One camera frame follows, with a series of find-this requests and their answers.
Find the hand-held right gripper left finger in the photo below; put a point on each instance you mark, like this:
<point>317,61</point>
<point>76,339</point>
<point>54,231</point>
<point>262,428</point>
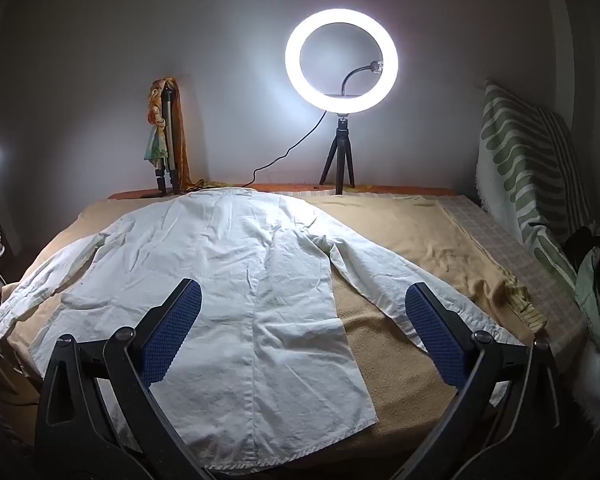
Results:
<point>175,330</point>

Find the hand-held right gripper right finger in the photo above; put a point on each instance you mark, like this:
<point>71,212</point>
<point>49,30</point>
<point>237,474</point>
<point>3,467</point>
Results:
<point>437,335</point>

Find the white long-sleeved shirt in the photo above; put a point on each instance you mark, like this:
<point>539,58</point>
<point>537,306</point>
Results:
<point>260,280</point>

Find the tan blanket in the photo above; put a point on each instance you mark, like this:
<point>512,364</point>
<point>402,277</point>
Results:
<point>395,360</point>

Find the yellow striped cloth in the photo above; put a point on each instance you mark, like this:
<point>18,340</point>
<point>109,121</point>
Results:
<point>530,312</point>

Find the beige checked sheet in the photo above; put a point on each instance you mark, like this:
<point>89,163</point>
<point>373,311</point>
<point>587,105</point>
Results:
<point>480,230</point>

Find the orange bed sheet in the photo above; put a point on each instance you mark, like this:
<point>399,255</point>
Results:
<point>405,191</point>

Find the pale green garment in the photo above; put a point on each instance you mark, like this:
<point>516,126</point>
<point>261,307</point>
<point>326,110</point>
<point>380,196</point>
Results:
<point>592,300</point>

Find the dark garment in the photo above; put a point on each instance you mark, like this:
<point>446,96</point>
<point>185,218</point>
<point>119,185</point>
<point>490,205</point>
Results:
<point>585,250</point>

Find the orange towel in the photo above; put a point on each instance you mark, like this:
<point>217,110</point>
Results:
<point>182,150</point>

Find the colourful printed cloth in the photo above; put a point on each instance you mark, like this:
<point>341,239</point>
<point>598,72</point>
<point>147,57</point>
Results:
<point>155,145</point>

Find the green striped white blanket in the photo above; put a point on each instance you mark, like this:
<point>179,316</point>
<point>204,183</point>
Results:
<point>515,160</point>

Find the folded silver tripod stand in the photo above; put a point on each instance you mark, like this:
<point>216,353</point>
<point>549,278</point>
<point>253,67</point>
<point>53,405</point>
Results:
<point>170,135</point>

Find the small black tripod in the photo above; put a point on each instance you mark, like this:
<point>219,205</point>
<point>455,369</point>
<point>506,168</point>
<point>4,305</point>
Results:
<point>341,145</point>

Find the black gooseneck phone holder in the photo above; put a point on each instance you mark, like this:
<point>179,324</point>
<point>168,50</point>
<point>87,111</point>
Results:
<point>350,77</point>

